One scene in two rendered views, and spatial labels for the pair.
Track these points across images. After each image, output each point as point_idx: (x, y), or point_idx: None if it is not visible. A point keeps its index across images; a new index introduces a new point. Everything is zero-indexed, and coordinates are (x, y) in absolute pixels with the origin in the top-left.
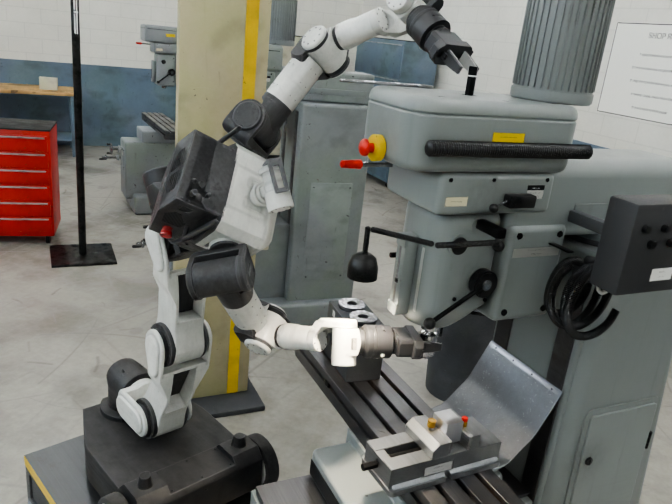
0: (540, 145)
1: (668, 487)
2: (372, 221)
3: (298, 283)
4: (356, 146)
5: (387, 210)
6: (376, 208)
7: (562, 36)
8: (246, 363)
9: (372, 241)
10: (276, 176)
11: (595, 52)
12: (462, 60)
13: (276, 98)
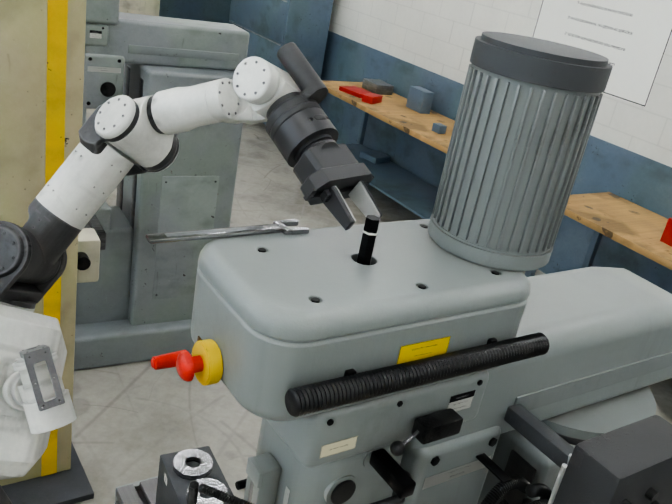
0: (473, 356)
1: None
2: (251, 186)
3: (146, 303)
4: (224, 128)
5: (271, 169)
6: (257, 166)
7: (514, 173)
8: (68, 437)
9: (250, 217)
10: (42, 376)
11: (562, 196)
12: (355, 194)
13: (52, 215)
